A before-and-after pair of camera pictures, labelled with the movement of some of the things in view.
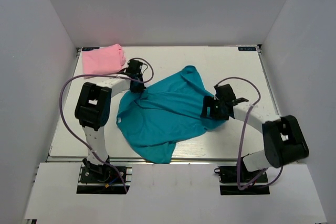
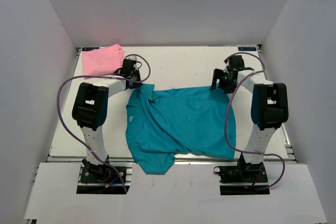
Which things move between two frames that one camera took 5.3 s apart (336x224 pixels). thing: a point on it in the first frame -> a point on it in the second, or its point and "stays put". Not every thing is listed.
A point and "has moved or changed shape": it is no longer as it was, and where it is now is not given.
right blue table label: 247,49 stays put
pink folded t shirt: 108,60 stays put
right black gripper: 210,102 -> 219,74
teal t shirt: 168,111 has moved or changed shape
